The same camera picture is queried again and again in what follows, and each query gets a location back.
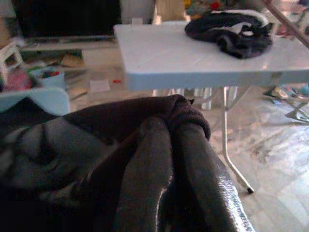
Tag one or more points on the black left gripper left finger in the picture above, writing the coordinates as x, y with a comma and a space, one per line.
144, 169

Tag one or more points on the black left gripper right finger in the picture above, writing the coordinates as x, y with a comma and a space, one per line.
207, 183

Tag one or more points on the black fleece garment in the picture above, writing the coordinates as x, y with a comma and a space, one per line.
72, 145

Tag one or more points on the black and white garment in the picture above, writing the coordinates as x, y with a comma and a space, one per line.
229, 46

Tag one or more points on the small red object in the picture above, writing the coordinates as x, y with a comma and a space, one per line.
116, 81

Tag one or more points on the light blue plastic chair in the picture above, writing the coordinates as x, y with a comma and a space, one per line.
55, 99

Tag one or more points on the colourful baby bouncer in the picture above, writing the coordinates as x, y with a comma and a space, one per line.
299, 113

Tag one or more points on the white folding table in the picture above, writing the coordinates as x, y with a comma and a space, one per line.
169, 55

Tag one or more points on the light blue toy bin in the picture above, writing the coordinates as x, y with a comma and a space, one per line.
51, 81

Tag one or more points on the white television stand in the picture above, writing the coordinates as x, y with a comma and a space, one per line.
72, 42

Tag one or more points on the pink bag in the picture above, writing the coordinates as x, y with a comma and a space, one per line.
18, 81

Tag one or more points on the black television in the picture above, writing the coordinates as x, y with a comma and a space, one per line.
67, 17

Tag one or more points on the white wooden shelf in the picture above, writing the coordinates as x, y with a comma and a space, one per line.
13, 49

